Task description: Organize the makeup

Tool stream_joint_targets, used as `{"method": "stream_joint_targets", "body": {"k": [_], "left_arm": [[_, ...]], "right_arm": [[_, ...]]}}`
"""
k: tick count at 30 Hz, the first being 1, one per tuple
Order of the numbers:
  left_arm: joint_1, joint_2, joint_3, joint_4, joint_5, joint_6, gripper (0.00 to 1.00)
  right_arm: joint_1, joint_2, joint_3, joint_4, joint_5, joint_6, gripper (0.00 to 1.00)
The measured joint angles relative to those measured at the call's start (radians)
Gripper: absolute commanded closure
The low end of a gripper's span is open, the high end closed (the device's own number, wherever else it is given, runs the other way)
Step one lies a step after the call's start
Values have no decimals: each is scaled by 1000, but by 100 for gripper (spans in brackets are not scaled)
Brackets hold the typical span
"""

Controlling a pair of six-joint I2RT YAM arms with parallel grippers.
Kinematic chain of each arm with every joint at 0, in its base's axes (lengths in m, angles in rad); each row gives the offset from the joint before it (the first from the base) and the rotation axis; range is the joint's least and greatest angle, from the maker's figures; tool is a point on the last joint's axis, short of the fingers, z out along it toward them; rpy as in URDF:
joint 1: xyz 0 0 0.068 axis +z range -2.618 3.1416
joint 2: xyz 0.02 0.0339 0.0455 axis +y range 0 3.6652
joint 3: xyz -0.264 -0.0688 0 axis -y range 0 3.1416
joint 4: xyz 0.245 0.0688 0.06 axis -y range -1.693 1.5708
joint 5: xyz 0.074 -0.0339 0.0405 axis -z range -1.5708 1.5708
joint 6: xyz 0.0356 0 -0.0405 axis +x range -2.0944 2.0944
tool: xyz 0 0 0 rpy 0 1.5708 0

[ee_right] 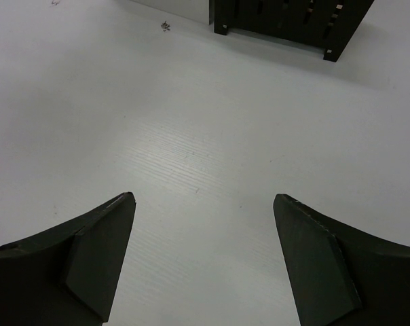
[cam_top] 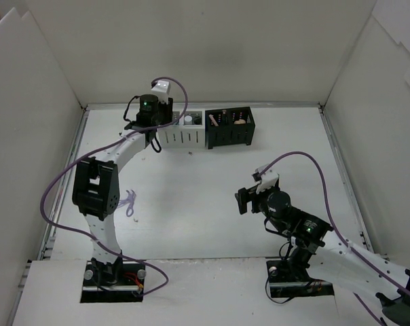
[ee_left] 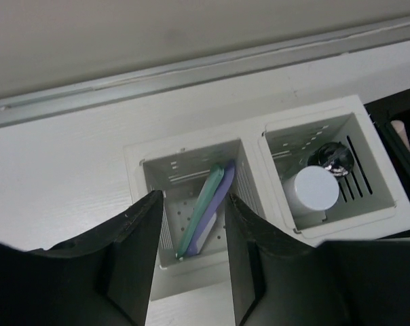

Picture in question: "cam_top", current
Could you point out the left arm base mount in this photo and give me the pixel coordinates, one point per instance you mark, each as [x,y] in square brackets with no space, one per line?
[122,283]

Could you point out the white slotted organizer box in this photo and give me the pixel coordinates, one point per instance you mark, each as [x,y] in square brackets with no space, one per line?
[180,135]

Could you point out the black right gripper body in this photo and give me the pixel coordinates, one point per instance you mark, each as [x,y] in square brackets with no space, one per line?
[256,200]

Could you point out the black eyeliner pencil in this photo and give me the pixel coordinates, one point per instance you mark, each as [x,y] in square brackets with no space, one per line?
[224,117]

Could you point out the pink makeup applicator stick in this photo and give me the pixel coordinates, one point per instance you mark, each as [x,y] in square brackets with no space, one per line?
[213,121]

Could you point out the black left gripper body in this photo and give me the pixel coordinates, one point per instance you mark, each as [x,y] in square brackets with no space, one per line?
[169,106]

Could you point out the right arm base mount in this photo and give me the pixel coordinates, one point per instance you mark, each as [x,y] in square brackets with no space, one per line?
[285,283]

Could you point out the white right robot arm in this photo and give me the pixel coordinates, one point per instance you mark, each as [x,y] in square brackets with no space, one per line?
[320,258]

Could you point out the black slotted organizer box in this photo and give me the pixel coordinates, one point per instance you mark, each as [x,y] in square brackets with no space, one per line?
[229,134]

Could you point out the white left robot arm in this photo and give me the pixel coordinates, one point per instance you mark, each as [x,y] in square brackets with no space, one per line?
[96,190]

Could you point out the green white tube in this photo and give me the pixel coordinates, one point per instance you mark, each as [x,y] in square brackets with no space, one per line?
[188,120]

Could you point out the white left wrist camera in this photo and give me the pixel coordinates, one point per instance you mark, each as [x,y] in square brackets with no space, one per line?
[161,89]

